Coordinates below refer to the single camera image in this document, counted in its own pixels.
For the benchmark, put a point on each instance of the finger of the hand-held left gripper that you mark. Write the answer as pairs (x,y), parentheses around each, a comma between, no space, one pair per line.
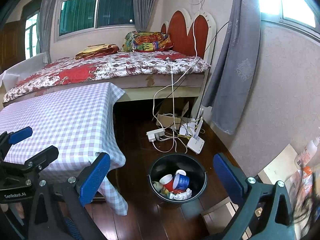
(47,153)
(21,135)

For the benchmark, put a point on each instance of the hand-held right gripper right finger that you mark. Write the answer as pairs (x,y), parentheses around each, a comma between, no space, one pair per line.
(225,177)

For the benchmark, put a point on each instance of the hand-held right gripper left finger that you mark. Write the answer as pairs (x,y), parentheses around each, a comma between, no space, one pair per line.
(96,177)

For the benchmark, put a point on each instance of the black bucket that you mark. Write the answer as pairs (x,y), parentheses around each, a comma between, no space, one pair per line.
(195,165)

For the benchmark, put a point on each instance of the blue paper cup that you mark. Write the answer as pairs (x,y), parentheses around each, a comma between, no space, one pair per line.
(182,182)

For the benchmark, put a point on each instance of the white tissue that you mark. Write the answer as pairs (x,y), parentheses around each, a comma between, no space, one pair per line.
(184,195)

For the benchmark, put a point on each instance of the red paper cup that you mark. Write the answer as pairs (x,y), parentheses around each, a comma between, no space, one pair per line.
(168,185)

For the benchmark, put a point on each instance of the green white milk carton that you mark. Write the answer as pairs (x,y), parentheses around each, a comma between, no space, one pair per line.
(158,186)

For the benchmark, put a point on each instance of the person's left hand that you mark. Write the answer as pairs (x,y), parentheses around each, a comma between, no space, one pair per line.
(16,209)

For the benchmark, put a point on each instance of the flat beige cardboard box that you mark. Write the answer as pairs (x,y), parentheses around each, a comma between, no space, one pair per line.
(220,208)

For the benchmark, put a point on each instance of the pink checkered tablecloth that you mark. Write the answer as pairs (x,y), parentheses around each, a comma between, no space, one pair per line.
(62,120)

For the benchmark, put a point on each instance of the white router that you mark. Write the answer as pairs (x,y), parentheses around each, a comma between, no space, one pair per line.
(195,145)

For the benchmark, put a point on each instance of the beige board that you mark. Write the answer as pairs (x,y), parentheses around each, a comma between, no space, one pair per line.
(280,165)

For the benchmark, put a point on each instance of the white modem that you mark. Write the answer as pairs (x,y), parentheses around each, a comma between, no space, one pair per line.
(186,130)

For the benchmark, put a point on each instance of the white cardboard sheet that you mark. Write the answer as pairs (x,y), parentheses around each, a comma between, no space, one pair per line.
(22,70)

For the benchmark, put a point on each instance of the white power strip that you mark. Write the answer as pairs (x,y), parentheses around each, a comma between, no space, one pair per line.
(155,135)

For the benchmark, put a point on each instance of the orange white packet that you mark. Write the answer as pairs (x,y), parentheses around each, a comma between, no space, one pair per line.
(306,177)

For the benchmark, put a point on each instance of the white pump bottle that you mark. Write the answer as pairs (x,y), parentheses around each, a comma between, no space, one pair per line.
(308,151)

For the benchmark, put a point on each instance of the brown wooden door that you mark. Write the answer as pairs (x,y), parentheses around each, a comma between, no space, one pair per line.
(11,45)

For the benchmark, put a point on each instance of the floral bedspread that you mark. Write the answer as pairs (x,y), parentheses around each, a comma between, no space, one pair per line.
(87,72)

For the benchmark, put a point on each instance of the narrow window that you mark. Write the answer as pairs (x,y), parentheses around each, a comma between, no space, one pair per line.
(31,37)

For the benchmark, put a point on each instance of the grey patterned curtain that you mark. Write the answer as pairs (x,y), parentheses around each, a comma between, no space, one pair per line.
(232,67)

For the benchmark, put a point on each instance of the folded yellow red blanket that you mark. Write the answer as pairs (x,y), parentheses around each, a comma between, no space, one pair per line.
(97,51)

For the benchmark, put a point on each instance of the mauve mattress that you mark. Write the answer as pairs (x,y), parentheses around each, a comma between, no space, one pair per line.
(162,80)

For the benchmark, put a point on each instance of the large green tinted window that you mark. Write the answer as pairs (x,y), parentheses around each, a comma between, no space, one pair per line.
(80,12)

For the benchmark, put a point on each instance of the colourful pillow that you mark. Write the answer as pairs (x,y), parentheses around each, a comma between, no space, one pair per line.
(147,41)

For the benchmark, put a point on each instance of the red heart-shaped headboard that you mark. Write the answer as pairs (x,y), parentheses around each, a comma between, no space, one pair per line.
(178,32)

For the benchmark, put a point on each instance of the window with white sill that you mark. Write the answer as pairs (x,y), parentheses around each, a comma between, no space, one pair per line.
(272,0)

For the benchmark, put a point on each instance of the beige bed frame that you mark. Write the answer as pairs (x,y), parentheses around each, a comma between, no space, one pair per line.
(162,93)

